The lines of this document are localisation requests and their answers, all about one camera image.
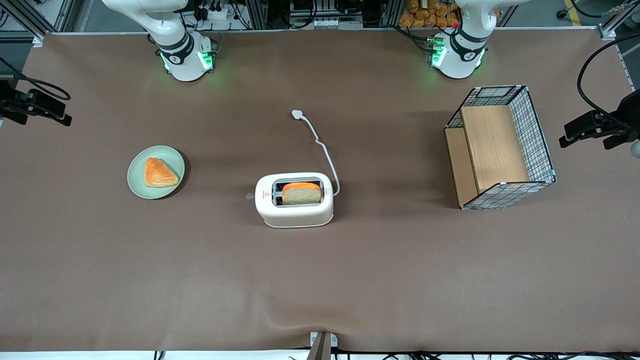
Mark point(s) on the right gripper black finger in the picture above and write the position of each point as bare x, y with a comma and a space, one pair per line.
16, 119
47, 104

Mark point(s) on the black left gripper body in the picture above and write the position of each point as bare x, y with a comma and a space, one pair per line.
626, 116

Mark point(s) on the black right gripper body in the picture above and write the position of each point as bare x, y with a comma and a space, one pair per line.
10, 102

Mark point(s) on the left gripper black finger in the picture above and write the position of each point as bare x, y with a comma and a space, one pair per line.
582, 127
619, 141

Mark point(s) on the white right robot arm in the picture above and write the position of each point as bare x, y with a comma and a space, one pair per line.
182, 55

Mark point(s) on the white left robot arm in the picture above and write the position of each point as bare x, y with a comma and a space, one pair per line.
460, 57

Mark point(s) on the white two-slot toaster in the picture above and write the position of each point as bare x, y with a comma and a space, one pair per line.
295, 215

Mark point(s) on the wooden stepped shelf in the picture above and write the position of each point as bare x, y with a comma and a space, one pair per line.
492, 147

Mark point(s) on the pale green round plate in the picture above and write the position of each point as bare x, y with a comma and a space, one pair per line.
137, 180

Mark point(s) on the triangular orange pastry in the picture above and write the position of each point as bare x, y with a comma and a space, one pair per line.
159, 174

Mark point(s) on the white power strip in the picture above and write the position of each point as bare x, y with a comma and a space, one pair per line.
216, 13

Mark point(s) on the bag of bread rolls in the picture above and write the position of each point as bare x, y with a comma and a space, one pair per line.
425, 14

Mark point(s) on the bread slice with orange crust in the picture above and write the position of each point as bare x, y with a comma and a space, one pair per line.
301, 195

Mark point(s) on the brown table mat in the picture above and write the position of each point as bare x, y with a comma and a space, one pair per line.
320, 280

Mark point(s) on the aluminium frame profile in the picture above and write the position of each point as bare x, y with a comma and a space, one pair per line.
617, 20
35, 20

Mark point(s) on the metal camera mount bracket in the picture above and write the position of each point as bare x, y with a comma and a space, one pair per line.
322, 345

